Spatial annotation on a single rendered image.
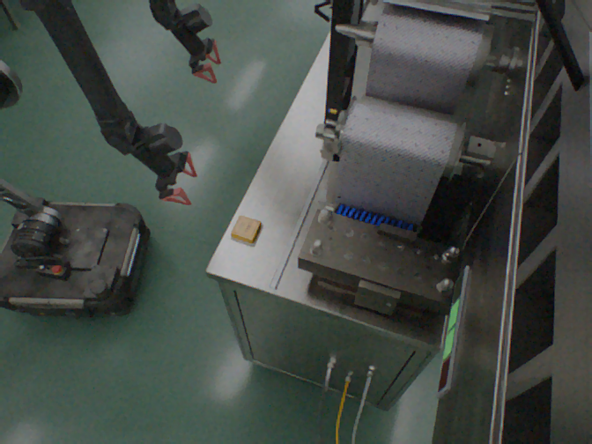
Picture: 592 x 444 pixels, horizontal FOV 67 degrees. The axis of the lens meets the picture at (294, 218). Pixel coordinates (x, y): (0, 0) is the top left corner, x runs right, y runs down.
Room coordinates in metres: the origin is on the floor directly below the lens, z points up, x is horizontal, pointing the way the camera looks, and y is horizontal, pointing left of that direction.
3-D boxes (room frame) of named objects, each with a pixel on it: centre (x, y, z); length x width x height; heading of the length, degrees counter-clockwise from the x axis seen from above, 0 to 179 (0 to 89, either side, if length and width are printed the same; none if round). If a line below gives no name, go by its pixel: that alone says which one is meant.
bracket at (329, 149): (0.82, -0.11, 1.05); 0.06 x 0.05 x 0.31; 70
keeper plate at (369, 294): (0.46, -0.20, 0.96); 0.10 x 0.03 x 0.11; 70
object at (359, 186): (0.68, -0.22, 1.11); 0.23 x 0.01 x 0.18; 70
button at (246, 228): (0.71, 0.14, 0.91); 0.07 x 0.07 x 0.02; 70
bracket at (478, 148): (0.67, -0.41, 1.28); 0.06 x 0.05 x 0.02; 70
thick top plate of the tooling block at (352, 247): (0.55, -0.22, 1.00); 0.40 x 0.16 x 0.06; 70
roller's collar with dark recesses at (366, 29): (1.02, -0.19, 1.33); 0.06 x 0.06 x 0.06; 70
